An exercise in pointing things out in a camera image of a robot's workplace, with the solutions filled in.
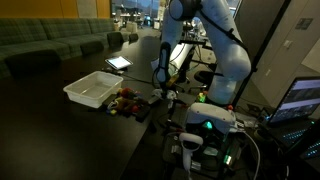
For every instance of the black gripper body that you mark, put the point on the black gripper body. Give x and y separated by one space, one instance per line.
164 85

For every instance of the white knitted towel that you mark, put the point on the white knitted towel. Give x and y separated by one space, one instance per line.
171 94

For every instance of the yellow plush toy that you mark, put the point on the yellow plush toy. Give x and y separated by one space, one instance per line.
118 100

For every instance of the small blue block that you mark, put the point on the small blue block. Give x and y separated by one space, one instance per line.
108 111

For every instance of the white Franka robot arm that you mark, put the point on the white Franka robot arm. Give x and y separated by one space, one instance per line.
230 56

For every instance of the small green yellow object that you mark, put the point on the small green yellow object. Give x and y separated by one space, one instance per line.
201 97

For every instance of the black office chair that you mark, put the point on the black office chair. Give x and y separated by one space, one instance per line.
204 77

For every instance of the white VR headset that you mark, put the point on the white VR headset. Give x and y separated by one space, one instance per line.
210 116

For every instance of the tablet with lit screen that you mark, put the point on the tablet with lit screen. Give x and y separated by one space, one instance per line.
118 62

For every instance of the silver black tablet stand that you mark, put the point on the silver black tablet stand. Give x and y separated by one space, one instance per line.
115 70

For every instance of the small yellow block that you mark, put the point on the small yellow block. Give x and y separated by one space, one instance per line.
113 112

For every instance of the dark chair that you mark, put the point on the dark chair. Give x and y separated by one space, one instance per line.
133 37
115 39

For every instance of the white VR controller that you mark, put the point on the white VR controller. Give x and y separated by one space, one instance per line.
188 146

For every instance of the small red knob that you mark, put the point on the small red knob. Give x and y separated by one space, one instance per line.
230 107

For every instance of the white plastic bin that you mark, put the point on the white plastic bin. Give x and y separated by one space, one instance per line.
93 88

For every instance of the green plaid sofa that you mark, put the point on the green plaid sofa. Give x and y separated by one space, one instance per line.
50 33

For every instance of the open black laptop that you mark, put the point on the open black laptop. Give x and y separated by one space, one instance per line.
300 100

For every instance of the black keyboard lit keys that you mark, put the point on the black keyboard lit keys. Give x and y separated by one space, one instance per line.
311 150

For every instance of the black stereo camera on stand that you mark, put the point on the black stereo camera on stand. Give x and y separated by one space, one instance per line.
193 42

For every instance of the white wall outlet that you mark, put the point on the white wall outlet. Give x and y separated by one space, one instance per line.
267 72

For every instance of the white wall switch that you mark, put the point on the white wall switch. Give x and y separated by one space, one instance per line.
287 44

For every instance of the grey wall sign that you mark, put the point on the grey wall sign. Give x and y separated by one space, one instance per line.
303 23

